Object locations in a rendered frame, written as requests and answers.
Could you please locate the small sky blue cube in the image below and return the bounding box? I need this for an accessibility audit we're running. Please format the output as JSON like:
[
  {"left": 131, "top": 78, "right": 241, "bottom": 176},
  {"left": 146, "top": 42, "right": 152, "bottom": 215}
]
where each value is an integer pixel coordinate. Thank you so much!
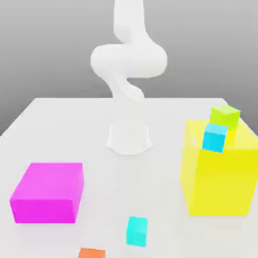
[{"left": 202, "top": 123, "right": 229, "bottom": 154}]

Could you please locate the small lime green cube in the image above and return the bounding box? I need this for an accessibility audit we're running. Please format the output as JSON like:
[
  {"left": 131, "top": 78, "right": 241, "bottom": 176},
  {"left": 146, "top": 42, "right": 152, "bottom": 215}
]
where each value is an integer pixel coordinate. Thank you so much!
[{"left": 209, "top": 104, "right": 241, "bottom": 132}]

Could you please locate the small cyan cube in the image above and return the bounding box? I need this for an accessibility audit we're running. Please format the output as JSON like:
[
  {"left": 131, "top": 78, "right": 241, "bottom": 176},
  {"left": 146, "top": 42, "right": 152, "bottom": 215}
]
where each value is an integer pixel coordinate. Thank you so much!
[{"left": 126, "top": 216, "right": 149, "bottom": 247}]

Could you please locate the small orange cube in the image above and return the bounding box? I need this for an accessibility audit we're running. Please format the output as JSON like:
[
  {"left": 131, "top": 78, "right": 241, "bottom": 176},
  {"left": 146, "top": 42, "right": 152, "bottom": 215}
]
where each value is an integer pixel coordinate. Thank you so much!
[{"left": 78, "top": 247, "right": 106, "bottom": 258}]

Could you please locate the large magenta box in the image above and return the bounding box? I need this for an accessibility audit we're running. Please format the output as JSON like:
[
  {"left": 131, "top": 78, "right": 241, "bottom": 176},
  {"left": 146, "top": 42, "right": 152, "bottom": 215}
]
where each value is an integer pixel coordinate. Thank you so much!
[{"left": 9, "top": 162, "right": 85, "bottom": 224}]

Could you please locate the large yellow box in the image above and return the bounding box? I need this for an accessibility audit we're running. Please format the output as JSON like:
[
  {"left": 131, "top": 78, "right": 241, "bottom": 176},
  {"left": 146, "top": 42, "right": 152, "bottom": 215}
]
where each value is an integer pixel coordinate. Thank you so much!
[{"left": 179, "top": 120, "right": 258, "bottom": 217}]

